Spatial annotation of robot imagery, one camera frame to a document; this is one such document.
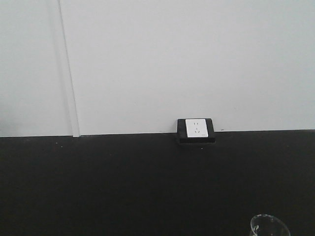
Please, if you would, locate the white wall power socket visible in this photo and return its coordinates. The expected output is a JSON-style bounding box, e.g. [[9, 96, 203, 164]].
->
[[185, 119, 209, 138]]

